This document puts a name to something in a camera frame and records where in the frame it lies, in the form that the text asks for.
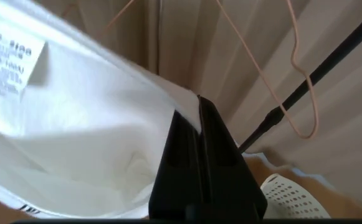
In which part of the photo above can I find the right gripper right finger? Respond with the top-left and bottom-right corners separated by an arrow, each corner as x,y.
198,95 -> 269,220

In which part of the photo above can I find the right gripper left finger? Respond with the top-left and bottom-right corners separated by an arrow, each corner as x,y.
148,110 -> 212,220

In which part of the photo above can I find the white printed garment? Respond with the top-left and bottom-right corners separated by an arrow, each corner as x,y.
0,0 -> 204,220

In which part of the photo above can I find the pink clothes hanger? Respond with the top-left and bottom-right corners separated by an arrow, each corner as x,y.
60,0 -> 137,35
214,0 -> 320,140

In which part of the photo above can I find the white laundry basket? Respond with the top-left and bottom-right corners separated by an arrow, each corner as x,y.
260,173 -> 331,220

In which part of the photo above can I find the black clothes rack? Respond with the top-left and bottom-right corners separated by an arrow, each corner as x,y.
238,4 -> 362,154

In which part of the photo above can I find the beige curtain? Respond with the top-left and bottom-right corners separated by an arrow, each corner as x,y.
32,0 -> 362,203

